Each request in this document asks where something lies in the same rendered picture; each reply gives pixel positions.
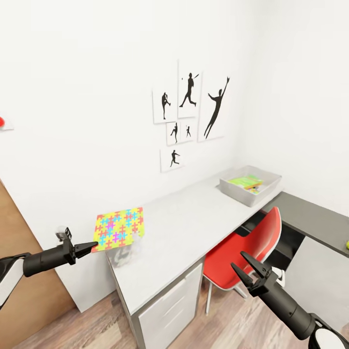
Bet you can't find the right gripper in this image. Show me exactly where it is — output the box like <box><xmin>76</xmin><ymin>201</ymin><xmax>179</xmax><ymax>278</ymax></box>
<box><xmin>231</xmin><ymin>251</ymin><xmax>298</xmax><ymax>321</ymax></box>

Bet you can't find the board game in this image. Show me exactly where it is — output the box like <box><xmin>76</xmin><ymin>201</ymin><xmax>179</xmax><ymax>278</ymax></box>
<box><xmin>228</xmin><ymin>175</ymin><xmax>264</xmax><ymax>190</ymax></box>

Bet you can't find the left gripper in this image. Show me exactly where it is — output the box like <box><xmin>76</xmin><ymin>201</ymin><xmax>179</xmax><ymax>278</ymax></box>
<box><xmin>40</xmin><ymin>239</ymin><xmax>98</xmax><ymax>271</ymax></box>

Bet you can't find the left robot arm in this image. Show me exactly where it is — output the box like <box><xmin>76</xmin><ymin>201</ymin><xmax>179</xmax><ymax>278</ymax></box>
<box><xmin>0</xmin><ymin>225</ymin><xmax>98</xmax><ymax>310</ymax></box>

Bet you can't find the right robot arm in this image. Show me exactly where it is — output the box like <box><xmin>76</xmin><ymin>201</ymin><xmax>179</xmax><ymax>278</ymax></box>
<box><xmin>231</xmin><ymin>251</ymin><xmax>349</xmax><ymax>349</ymax></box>

